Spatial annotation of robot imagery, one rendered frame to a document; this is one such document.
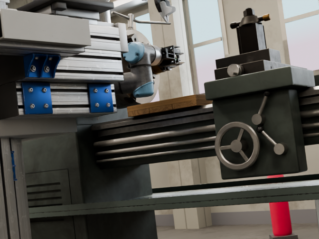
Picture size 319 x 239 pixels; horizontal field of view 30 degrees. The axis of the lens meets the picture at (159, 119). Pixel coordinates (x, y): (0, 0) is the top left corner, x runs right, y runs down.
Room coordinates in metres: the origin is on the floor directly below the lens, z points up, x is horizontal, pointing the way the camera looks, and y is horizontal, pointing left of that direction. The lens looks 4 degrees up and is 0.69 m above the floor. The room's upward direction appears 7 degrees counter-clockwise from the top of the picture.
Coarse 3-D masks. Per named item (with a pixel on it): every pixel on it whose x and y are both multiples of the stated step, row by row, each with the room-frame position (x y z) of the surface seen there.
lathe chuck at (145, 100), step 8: (128, 32) 2.38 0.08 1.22; (136, 32) 2.43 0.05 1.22; (144, 40) 2.48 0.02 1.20; (128, 64) 2.36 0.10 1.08; (128, 72) 2.36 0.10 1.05; (120, 96) 2.36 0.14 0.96; (128, 96) 2.35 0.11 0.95; (152, 96) 2.49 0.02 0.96; (120, 104) 2.42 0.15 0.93; (128, 104) 2.41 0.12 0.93; (136, 104) 2.41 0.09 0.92
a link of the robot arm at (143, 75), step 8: (144, 64) 2.07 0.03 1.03; (136, 72) 2.07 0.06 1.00; (144, 72) 2.07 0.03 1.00; (128, 80) 2.07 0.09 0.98; (136, 80) 2.07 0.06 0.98; (144, 80) 2.06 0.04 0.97; (152, 80) 2.09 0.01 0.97; (128, 88) 2.08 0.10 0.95; (136, 88) 2.07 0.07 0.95; (144, 88) 2.06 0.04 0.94; (152, 88) 2.09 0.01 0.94; (136, 96) 2.08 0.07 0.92; (144, 96) 2.10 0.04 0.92
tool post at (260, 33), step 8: (248, 24) 2.04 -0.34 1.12; (256, 24) 2.03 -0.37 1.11; (240, 32) 2.05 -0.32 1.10; (248, 32) 2.04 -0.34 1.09; (256, 32) 2.02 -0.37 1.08; (264, 32) 2.09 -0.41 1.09; (240, 40) 2.06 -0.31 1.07; (248, 40) 2.04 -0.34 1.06; (256, 40) 2.02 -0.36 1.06; (264, 40) 2.07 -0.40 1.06; (240, 48) 2.06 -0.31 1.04; (248, 48) 2.04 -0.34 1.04; (256, 48) 2.03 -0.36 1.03; (264, 48) 2.07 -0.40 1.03
